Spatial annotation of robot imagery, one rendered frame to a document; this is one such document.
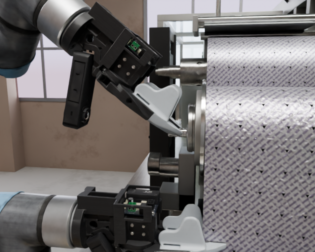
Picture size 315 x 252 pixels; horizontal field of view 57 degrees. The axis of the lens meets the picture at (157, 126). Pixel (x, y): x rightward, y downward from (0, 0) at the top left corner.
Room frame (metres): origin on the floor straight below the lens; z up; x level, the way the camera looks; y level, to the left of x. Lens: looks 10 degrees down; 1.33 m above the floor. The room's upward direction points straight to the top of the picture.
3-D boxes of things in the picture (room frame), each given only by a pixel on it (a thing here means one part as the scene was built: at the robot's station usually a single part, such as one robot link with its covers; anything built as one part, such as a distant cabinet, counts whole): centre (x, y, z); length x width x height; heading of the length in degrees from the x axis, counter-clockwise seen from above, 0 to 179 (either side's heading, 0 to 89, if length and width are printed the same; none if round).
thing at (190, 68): (0.69, -0.08, 1.34); 0.06 x 0.06 x 0.06; 81
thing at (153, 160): (0.48, 0.00, 1.18); 0.04 x 0.02 x 0.04; 171
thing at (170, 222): (0.40, -0.05, 1.11); 0.09 x 0.03 x 0.06; 82
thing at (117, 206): (0.40, 0.05, 1.12); 0.12 x 0.08 x 0.09; 81
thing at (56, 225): (0.41, 0.13, 1.11); 0.08 x 0.05 x 0.08; 171
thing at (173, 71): (0.70, -0.03, 1.34); 0.06 x 0.03 x 0.03; 81
